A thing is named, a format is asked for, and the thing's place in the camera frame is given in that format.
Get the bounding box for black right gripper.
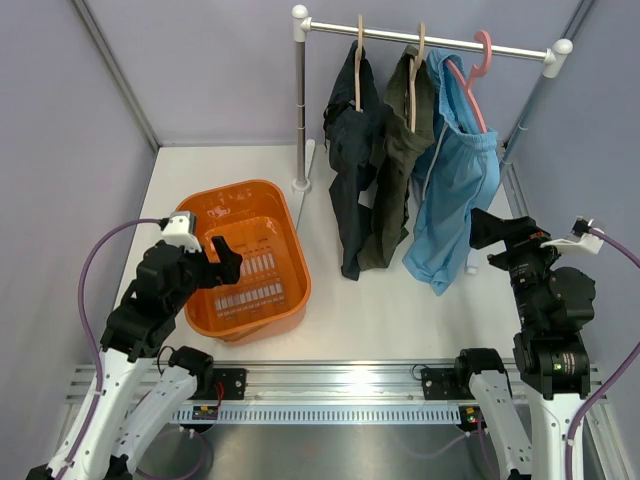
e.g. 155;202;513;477
471;207;574;329

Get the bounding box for light blue shorts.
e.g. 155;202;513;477
403;49;500;296

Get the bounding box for pink plastic hanger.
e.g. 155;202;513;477
444;29;494;135

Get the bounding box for olive green shorts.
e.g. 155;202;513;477
357;45;435;271

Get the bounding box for navy blue shorts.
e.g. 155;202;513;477
323;43;383;281

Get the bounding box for beige hanger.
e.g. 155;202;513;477
408;22;427;133
354;14;364;112

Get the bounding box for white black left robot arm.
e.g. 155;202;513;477
27;236;242;479

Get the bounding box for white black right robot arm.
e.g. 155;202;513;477
452;208;596;479

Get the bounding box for orange plastic laundry basket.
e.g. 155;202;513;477
178;180;311;345

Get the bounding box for metal clothes rack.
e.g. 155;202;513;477
291;4;574;275

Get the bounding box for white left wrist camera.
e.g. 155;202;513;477
160;211;202;253

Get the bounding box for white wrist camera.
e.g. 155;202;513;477
160;211;202;253
540;216;604;255

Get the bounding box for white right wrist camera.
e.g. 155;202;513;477
540;216;604;255

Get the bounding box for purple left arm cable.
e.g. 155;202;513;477
63;218;166;464

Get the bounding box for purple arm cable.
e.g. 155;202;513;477
564;227;640;480
63;218;166;464

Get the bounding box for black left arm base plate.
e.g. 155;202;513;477
190;368;247;401

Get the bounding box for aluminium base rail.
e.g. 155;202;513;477
64;363;609;407

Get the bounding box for white slotted cable duct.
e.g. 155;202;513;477
169;404;462;425

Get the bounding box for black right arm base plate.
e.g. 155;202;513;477
420;366;514;401

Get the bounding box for purple floor cable left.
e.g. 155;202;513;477
134;424;216;480

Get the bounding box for purple floor cable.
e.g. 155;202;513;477
134;424;216;480
399;414;501;480

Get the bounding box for purple floor cable right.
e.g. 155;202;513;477
399;414;501;480

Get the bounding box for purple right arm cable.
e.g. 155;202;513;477
564;227;640;480

